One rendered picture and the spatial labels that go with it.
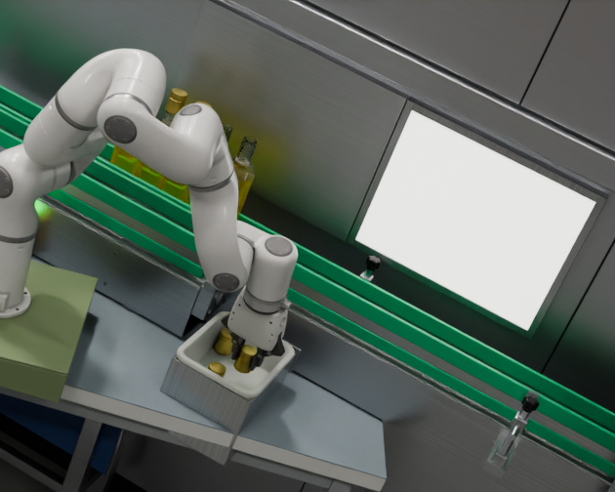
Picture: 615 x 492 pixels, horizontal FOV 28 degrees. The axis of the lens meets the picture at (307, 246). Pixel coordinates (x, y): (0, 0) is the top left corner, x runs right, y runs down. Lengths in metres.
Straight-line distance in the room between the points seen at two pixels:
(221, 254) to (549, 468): 0.80
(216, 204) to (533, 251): 0.72
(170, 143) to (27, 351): 0.51
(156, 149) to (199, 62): 0.69
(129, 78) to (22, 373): 0.57
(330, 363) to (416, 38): 0.67
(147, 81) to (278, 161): 0.67
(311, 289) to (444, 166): 0.36
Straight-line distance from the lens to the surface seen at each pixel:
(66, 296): 2.36
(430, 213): 2.48
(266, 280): 2.14
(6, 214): 2.16
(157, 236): 2.44
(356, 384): 2.47
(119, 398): 2.27
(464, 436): 2.45
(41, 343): 2.23
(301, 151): 2.54
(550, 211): 2.42
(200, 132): 1.94
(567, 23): 2.36
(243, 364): 2.33
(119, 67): 1.99
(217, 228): 2.04
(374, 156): 2.48
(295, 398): 2.44
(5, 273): 2.23
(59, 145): 2.05
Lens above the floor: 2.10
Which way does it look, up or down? 27 degrees down
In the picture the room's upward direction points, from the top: 23 degrees clockwise
